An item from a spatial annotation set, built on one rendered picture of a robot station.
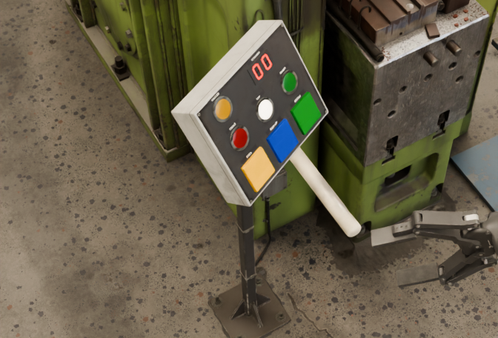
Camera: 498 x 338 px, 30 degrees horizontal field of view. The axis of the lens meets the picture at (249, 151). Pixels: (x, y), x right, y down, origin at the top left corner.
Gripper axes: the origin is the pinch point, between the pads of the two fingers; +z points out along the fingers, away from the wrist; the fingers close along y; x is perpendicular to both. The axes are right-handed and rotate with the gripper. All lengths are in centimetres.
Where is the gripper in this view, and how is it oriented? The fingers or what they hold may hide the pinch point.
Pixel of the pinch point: (391, 258)
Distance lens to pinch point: 152.8
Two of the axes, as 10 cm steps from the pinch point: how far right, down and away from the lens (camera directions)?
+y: -4.1, -5.6, -7.2
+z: -9.1, 2.5, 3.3
